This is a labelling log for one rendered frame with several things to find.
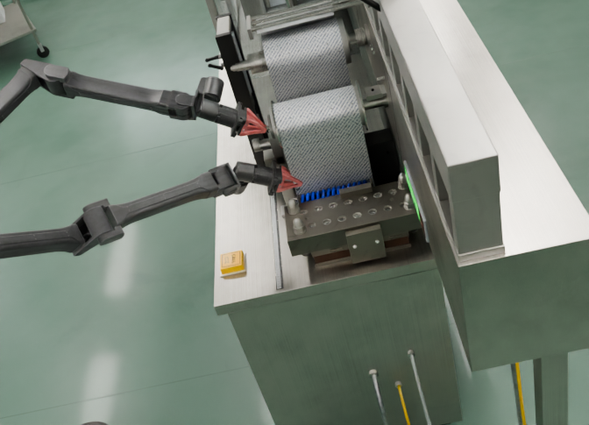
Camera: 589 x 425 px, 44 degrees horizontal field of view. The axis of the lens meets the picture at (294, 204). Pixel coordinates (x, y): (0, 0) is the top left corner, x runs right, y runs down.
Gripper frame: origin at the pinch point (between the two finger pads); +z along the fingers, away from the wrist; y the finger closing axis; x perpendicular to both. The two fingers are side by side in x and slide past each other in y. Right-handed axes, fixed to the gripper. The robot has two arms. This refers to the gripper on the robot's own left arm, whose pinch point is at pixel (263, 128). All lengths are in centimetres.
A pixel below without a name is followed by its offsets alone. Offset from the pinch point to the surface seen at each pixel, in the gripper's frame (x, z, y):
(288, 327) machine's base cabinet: -43, 25, 34
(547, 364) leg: 16, 58, 83
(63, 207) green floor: -190, -49, -163
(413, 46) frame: 58, 8, 49
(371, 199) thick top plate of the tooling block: -1.0, 33.8, 16.9
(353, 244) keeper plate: -9.0, 30.5, 29.3
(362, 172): 1.1, 31.1, 7.5
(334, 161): 1.6, 21.6, 7.7
